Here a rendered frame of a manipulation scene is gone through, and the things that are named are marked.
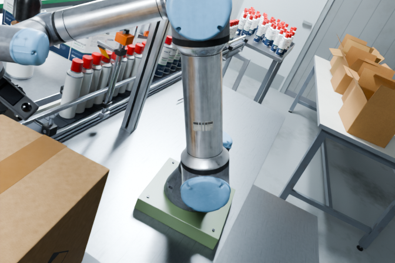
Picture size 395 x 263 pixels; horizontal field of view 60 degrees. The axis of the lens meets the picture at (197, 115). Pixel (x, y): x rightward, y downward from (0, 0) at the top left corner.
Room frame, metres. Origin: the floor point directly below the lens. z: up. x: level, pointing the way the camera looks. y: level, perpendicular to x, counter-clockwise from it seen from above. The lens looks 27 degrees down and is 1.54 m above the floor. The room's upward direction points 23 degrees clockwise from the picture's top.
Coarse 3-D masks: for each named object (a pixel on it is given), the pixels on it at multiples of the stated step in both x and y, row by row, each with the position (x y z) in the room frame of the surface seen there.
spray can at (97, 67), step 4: (92, 52) 1.04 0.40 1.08; (96, 52) 1.05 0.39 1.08; (92, 56) 1.03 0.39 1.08; (96, 56) 1.03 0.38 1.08; (100, 56) 1.04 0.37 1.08; (96, 60) 1.03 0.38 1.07; (100, 60) 1.04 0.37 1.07; (92, 64) 1.03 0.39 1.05; (96, 64) 1.03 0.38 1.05; (92, 68) 1.02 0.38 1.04; (96, 68) 1.03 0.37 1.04; (100, 68) 1.04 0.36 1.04; (96, 72) 1.03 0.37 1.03; (100, 72) 1.04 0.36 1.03; (92, 76) 1.02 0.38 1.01; (96, 76) 1.03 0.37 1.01; (92, 80) 1.02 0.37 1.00; (96, 80) 1.03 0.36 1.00; (92, 84) 1.02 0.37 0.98; (96, 84) 1.04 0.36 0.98; (92, 88) 1.03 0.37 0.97; (96, 88) 1.04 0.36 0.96; (92, 92) 1.03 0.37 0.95; (88, 100) 1.02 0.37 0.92; (92, 100) 1.04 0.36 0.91; (88, 104) 1.03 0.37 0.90; (92, 104) 1.04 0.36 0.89; (88, 108) 1.03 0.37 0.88
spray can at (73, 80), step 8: (72, 64) 0.93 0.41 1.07; (80, 64) 0.93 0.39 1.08; (72, 72) 0.92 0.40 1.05; (80, 72) 0.94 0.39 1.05; (72, 80) 0.92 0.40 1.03; (80, 80) 0.93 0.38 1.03; (64, 88) 0.92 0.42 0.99; (72, 88) 0.92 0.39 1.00; (80, 88) 0.94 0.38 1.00; (64, 96) 0.92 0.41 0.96; (72, 96) 0.92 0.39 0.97; (64, 112) 0.92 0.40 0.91; (72, 112) 0.93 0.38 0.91
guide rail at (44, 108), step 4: (56, 100) 0.95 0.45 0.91; (60, 100) 0.96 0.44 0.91; (48, 104) 0.91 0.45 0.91; (52, 104) 0.92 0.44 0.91; (56, 104) 0.94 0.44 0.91; (60, 104) 0.95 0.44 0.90; (40, 108) 0.87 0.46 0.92; (44, 108) 0.88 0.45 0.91; (48, 108) 0.90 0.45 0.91; (36, 112) 0.85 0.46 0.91; (40, 112) 0.87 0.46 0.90
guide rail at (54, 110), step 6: (132, 78) 1.24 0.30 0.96; (120, 84) 1.15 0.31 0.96; (102, 90) 1.05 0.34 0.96; (84, 96) 0.96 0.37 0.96; (90, 96) 0.98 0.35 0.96; (72, 102) 0.90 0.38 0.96; (78, 102) 0.93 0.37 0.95; (54, 108) 0.83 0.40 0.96; (60, 108) 0.85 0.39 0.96; (66, 108) 0.88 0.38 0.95; (36, 114) 0.77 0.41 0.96; (42, 114) 0.78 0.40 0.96; (48, 114) 0.80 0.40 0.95; (24, 120) 0.73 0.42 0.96; (30, 120) 0.74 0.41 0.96
